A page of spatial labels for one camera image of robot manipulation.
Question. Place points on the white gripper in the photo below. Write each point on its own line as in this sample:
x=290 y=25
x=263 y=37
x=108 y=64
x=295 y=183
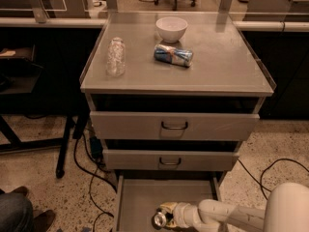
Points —
x=182 y=214

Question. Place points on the white bowl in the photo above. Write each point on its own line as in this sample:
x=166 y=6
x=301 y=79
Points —
x=171 y=29

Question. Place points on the blue soda can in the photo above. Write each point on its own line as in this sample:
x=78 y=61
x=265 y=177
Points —
x=172 y=55

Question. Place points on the brown shoe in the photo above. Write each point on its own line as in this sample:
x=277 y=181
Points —
x=43 y=221

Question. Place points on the bottom grey drawer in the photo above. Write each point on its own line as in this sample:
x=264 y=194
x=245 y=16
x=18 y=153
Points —
x=141 y=192

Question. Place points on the black table stand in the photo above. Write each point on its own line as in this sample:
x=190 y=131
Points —
x=37 y=83

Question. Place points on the grey drawer cabinet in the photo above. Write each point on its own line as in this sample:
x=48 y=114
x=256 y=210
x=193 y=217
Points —
x=224 y=77

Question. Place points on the black power adapter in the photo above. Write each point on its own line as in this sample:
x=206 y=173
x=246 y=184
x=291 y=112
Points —
x=96 y=148

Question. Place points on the clear plastic bottle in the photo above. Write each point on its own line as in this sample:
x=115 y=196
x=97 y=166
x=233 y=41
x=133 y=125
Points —
x=116 y=57

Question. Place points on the green soda can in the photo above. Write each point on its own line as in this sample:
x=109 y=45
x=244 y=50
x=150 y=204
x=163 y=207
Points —
x=161 y=218

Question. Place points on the middle grey drawer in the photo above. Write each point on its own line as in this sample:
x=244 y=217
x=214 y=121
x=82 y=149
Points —
x=169 y=160

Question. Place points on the top grey drawer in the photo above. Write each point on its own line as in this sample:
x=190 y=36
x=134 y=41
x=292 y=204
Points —
x=173 y=126

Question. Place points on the grey drawer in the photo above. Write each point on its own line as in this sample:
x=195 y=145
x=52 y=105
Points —
x=173 y=126
x=141 y=192
x=169 y=160

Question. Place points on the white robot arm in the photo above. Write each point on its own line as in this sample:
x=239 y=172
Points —
x=287 y=210

